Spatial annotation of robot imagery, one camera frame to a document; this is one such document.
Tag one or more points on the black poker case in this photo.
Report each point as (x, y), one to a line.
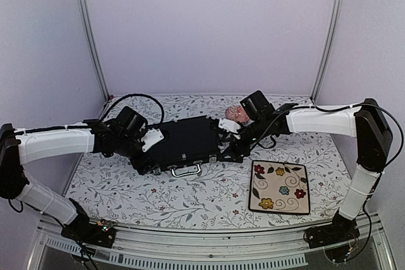
(187, 142)

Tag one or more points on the left aluminium frame post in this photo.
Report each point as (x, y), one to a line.
(91, 42)

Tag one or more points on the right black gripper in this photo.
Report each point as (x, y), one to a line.
(231, 150)

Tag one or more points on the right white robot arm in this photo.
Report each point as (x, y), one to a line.
(378, 136)

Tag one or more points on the right aluminium frame post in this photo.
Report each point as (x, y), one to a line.
(327, 49)

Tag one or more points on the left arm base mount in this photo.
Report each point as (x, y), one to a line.
(83, 231)

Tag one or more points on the aluminium frame post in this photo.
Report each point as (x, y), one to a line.
(91, 42)
(327, 49)

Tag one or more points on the red patterned bowl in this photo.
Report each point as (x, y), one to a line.
(236, 114)

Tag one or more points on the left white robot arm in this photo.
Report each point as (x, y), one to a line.
(127, 135)

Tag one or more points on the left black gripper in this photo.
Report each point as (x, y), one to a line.
(138, 164)

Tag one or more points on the front aluminium rail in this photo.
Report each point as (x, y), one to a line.
(147, 247)

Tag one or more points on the floral square plate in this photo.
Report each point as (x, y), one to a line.
(279, 188)

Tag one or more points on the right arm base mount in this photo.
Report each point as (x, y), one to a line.
(338, 240)

